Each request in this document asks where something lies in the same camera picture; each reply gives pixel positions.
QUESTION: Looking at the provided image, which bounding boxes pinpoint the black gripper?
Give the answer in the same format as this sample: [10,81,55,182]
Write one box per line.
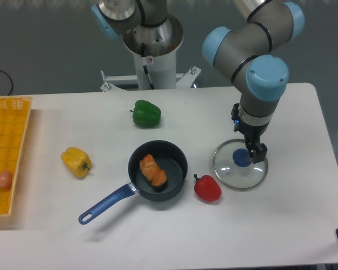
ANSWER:
[231,103,269,164]

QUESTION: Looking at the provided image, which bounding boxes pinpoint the glass pot lid blue knob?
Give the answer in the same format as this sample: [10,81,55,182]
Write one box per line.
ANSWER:
[212,138,269,191]

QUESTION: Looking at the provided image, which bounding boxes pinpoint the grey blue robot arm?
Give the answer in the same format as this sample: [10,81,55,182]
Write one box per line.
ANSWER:
[91,1,305,163]

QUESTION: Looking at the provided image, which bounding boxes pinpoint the orange bread in pot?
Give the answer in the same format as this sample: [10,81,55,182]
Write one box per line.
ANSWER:
[139,154,167,189]

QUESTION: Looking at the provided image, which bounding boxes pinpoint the red bell pepper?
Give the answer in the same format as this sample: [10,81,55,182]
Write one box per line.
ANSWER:
[194,174,222,202]

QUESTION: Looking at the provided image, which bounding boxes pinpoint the green bell pepper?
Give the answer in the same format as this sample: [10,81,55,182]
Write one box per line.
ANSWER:
[131,100,162,128]

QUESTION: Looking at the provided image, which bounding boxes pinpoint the yellow bell pepper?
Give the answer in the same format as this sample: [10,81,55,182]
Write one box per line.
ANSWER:
[61,146,92,179]

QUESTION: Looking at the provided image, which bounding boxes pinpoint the yellow plastic basket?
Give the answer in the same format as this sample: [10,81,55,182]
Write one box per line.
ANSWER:
[0,96,33,216]

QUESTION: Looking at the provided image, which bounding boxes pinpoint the brown egg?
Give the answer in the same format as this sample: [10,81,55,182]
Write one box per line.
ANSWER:
[0,170,13,191]

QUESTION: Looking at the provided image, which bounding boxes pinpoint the dark pot blue handle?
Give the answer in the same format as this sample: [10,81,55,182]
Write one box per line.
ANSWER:
[78,140,188,224]

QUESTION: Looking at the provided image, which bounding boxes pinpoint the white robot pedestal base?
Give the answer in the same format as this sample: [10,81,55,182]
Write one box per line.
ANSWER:
[100,15,201,92]

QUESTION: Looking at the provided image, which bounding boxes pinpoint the black cable on pedestal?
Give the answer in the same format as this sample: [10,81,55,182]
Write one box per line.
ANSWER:
[141,42,156,91]

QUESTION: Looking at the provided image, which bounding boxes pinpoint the black cable on floor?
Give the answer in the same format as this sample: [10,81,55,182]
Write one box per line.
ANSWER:
[0,69,14,96]

